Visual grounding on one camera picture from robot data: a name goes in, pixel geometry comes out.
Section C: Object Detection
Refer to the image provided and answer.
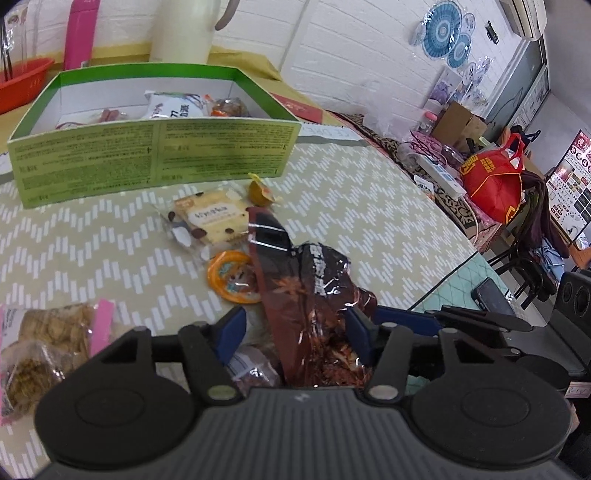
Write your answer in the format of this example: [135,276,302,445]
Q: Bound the green cardboard box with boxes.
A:
[7,64,302,208]

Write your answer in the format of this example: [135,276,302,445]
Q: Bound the pink bottle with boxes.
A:
[64,0,101,70]

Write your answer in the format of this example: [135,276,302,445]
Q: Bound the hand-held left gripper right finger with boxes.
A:
[346,307,525,400]

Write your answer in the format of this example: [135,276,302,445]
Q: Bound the glass pitcher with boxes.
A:
[0,0,29,80]

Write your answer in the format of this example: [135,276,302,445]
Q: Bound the pink-edged clear snack packet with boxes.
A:
[0,299,117,428]

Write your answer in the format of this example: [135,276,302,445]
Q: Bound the white air conditioner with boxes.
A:
[501,0,548,40]

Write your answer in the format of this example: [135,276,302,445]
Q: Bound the wall poster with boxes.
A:
[546,130,591,241]

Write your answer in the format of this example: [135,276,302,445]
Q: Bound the chevron patterned tablecloth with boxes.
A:
[0,124,513,480]

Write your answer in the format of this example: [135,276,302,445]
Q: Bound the red fabric bag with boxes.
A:
[461,133,528,223]

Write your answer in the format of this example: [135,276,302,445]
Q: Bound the blue paper fan decoration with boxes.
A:
[411,0,477,71]

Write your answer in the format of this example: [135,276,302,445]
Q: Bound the brown cardboard box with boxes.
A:
[431,101,488,149]

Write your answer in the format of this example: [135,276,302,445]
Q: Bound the round orange snack packet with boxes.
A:
[206,249,265,304]

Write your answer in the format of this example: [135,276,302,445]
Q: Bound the chocolate chip cookie packet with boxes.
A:
[161,191,251,260]

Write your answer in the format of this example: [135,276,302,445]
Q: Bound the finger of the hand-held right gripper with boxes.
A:
[375,305,533,337]

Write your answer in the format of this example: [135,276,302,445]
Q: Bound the black metal chair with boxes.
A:
[485,222,560,303]

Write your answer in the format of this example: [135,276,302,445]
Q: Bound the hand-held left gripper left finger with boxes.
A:
[85,307,247,402]

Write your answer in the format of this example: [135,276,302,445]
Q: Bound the red sausage snack packets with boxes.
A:
[55,108,129,131]

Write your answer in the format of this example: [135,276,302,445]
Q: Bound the brown garment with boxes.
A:
[521,172,574,260]

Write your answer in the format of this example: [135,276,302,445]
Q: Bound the small clear snack packet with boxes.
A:
[230,346,283,389]

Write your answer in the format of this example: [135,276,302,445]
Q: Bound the white blue-print snack packet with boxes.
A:
[144,90,205,122]

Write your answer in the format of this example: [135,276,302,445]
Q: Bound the white power strip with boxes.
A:
[414,154,468,200]

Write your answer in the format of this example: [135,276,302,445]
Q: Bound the cream thermos jug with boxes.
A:
[149,0,242,65]

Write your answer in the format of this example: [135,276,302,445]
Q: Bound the red plastic basket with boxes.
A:
[0,58,55,114]

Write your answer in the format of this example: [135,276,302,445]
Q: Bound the small yellow candy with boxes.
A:
[247,172,283,209]

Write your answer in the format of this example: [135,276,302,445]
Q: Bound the red envelope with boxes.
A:
[270,92,327,124]

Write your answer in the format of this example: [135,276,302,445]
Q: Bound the black smartphone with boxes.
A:
[470,278,516,316]

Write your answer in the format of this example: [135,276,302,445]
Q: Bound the dark red snack packet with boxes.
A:
[246,207,378,388]

